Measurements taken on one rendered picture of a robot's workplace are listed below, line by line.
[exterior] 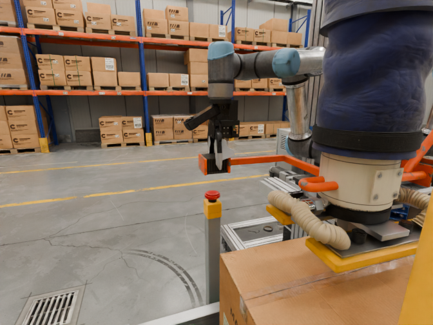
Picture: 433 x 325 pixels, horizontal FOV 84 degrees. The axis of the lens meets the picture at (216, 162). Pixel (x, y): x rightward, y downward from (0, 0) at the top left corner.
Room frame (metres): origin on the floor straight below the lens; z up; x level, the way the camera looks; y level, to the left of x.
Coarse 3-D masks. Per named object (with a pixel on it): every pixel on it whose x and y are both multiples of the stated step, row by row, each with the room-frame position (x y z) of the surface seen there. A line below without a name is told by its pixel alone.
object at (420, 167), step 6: (402, 162) 0.67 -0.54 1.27; (420, 162) 0.68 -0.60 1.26; (426, 162) 0.68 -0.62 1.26; (432, 162) 0.66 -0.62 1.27; (414, 168) 0.64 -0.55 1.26; (420, 168) 0.62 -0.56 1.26; (426, 168) 0.61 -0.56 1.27; (432, 168) 0.60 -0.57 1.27; (432, 174) 0.60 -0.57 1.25; (414, 180) 0.63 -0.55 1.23; (420, 180) 0.62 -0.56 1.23; (426, 180) 0.60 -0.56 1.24; (432, 180) 0.60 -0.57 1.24; (426, 186) 0.60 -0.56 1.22
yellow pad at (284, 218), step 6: (300, 198) 0.65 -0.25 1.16; (306, 198) 0.64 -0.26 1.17; (270, 204) 0.66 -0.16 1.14; (270, 210) 0.64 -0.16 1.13; (276, 210) 0.62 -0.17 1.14; (276, 216) 0.60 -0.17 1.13; (282, 216) 0.59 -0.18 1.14; (288, 216) 0.59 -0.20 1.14; (282, 222) 0.57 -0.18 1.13; (288, 222) 0.57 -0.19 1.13; (294, 222) 0.58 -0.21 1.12
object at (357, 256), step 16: (400, 224) 0.50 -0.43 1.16; (352, 240) 0.46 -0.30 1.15; (368, 240) 0.47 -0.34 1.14; (400, 240) 0.47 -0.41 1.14; (416, 240) 0.47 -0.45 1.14; (320, 256) 0.43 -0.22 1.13; (336, 256) 0.42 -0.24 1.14; (352, 256) 0.42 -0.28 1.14; (368, 256) 0.42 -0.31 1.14; (384, 256) 0.42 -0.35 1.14; (400, 256) 0.44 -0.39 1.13; (336, 272) 0.39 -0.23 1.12
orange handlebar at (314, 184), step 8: (232, 160) 0.75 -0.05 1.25; (240, 160) 0.75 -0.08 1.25; (248, 160) 0.76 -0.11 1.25; (256, 160) 0.77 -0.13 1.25; (264, 160) 0.78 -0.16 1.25; (272, 160) 0.79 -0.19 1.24; (280, 160) 0.80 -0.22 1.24; (288, 160) 0.77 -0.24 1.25; (296, 160) 0.74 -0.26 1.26; (304, 168) 0.69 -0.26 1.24; (312, 168) 0.66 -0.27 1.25; (320, 176) 0.57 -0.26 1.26; (408, 176) 0.59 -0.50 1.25; (416, 176) 0.60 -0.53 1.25; (424, 176) 0.60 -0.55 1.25; (304, 184) 0.52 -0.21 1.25; (312, 184) 0.52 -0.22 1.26; (320, 184) 0.52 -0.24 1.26; (328, 184) 0.52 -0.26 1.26; (336, 184) 0.52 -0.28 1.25
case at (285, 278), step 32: (224, 256) 0.67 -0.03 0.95; (256, 256) 0.67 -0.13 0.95; (288, 256) 0.67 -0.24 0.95; (224, 288) 0.63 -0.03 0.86; (256, 288) 0.54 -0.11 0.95; (288, 288) 0.54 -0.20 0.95; (320, 288) 0.54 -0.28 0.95; (352, 288) 0.54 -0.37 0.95; (384, 288) 0.54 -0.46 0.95; (224, 320) 0.63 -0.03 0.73; (256, 320) 0.44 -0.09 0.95; (288, 320) 0.44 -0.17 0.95; (320, 320) 0.44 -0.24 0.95; (352, 320) 0.44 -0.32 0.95; (384, 320) 0.44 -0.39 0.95
